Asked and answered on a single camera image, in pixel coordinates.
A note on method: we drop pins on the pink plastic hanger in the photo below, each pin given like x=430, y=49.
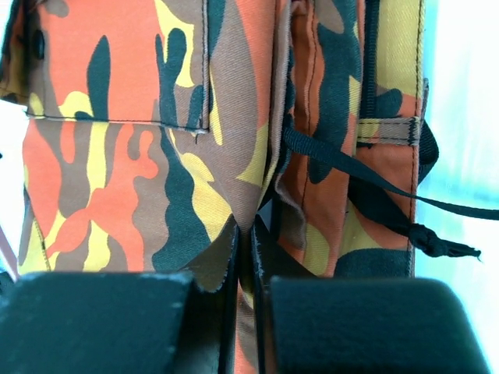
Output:
x=8, y=257

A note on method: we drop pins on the orange camouflage trousers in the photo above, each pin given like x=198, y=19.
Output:
x=154, y=123

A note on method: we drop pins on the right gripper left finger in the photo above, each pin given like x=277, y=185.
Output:
x=177, y=322

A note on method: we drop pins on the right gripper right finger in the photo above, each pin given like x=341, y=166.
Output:
x=307, y=324

